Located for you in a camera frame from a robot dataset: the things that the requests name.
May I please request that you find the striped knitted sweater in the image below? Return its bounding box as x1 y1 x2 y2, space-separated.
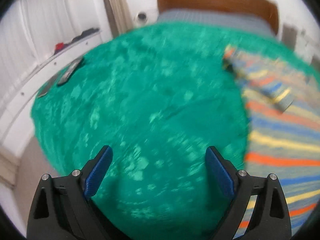
223 45 319 233

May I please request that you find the dark clothes pile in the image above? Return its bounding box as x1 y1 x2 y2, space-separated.
66 28 100 46

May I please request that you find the white drawer cabinet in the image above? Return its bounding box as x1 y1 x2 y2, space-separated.
1 31 112 158

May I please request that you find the grey smartphone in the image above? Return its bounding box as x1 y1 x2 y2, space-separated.
37 73 60 98

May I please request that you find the green patterned bedspread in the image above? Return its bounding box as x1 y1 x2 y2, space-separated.
30 21 320 240

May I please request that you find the red cloth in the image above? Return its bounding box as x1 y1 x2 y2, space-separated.
54 42 65 55

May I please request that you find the white sheer curtain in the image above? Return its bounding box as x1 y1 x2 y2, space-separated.
1 0 99 85

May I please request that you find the white bedside desk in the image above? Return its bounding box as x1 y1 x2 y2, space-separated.
281 24 319 71

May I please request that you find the beige curtain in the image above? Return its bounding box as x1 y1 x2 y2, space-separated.
104 0 133 37

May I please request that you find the small white fan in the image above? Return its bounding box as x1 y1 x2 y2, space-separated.
136 11 148 24

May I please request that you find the wooden headboard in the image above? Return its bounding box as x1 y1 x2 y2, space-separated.
157 0 279 35

